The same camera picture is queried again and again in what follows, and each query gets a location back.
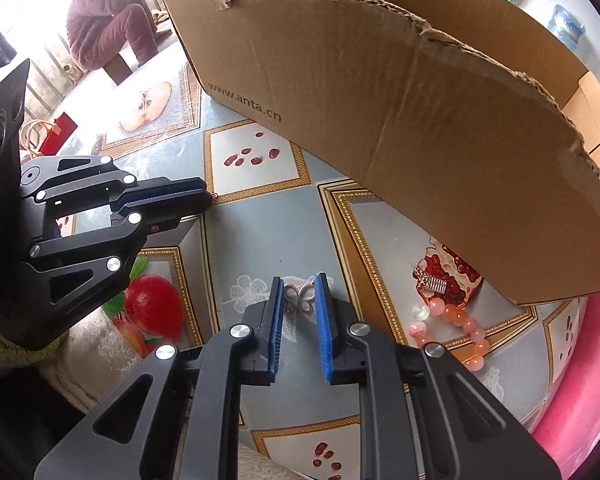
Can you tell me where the white fleece robe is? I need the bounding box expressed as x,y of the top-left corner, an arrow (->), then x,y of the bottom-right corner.
37,310 -> 151,416

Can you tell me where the rose gold butterfly charm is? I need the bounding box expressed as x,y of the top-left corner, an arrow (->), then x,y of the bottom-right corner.
284,282 -> 316,313

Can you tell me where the pink floral blanket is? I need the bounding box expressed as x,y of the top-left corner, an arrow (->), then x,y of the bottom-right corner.
527,280 -> 600,480

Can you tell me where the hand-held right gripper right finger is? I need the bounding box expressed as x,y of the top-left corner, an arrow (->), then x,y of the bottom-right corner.
314,272 -> 563,480

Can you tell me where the orange bead bracelet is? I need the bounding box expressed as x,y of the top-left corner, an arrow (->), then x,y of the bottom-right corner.
409,297 -> 491,372

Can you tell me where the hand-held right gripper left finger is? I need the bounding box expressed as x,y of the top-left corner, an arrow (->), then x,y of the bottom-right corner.
34,276 -> 286,480

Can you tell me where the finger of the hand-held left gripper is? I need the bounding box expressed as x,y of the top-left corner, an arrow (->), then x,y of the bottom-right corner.
19,155 -> 214,218
0,214 -> 182,351

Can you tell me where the red gift bag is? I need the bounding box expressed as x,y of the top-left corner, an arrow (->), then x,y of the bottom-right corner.
22,112 -> 78,156

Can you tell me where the brown cardboard box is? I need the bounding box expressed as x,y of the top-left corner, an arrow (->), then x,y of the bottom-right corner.
158,0 -> 600,307

